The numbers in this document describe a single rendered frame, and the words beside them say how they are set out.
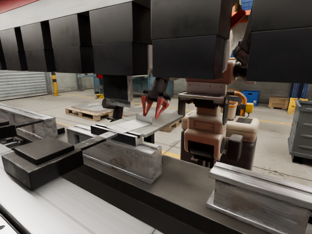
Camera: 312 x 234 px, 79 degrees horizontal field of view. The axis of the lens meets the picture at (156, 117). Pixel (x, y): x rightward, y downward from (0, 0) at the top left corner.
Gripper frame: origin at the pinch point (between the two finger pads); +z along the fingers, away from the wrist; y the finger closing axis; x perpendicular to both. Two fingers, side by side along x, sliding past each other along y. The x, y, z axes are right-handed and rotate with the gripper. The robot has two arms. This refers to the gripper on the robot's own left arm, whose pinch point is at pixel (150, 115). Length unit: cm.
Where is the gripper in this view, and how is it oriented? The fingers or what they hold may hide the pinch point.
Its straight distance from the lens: 74.0
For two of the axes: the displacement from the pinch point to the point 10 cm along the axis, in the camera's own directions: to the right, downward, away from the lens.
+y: 8.4, 1.6, -5.2
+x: 4.6, 2.9, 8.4
